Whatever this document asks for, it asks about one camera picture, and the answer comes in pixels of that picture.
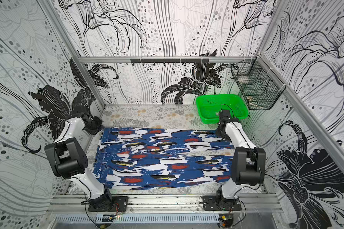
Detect blue patterned long pants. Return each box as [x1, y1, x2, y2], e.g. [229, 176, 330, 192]
[92, 127, 235, 190]

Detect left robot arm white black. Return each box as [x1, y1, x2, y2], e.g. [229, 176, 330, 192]
[45, 106, 114, 211]

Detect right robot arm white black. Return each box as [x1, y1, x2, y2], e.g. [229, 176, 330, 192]
[216, 109, 266, 210]

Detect green plastic basket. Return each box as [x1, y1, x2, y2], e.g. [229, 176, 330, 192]
[196, 94, 249, 124]

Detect black wire basket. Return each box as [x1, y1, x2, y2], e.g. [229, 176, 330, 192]
[230, 59, 281, 110]

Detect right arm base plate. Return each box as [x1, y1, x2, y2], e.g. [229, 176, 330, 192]
[199, 195, 242, 211]

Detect black bar on rail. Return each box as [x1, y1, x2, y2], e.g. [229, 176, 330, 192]
[130, 58, 210, 63]

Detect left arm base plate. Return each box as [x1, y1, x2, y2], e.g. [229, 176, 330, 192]
[88, 196, 129, 212]

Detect white slotted cable duct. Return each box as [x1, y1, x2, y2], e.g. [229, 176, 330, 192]
[55, 213, 220, 224]

